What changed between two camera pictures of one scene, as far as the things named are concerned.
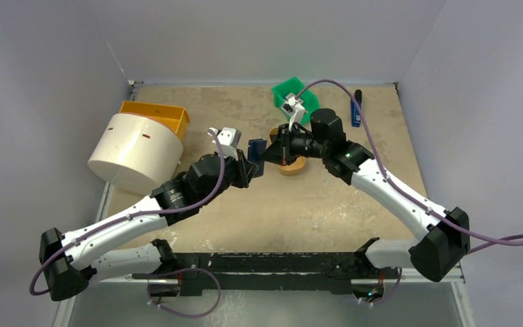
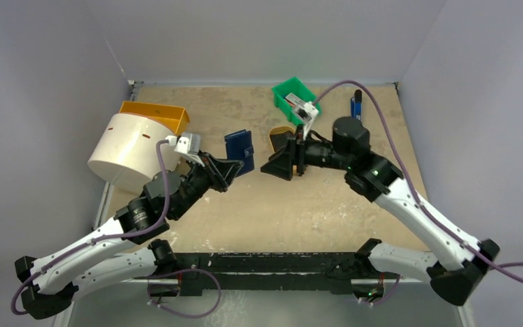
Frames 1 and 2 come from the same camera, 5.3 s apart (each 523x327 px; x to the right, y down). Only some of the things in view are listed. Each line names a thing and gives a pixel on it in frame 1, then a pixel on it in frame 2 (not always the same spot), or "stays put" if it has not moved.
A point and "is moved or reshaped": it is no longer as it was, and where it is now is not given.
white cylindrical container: (136, 154) stays put
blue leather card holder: (256, 146) is moved or reshaped
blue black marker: (355, 112) stays put
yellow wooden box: (176, 116) stays put
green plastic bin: (293, 86) stays put
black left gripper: (244, 169) → (220, 172)
